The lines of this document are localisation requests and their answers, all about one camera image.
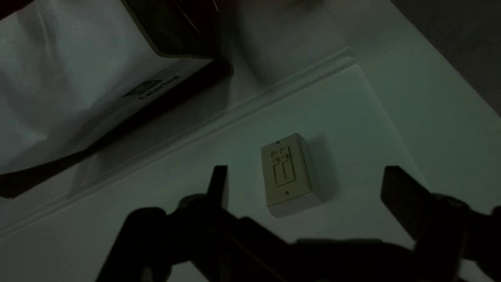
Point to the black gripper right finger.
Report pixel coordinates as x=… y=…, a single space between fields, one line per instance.
x=449 y=236

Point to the beige light switch plate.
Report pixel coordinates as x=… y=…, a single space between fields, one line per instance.
x=300 y=194

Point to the brown wooden edge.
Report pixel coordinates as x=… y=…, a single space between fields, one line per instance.
x=131 y=123

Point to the beige light switch toggle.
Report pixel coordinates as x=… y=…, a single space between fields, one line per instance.
x=278 y=167
x=289 y=165

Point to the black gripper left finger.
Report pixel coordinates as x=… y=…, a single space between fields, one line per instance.
x=183 y=241

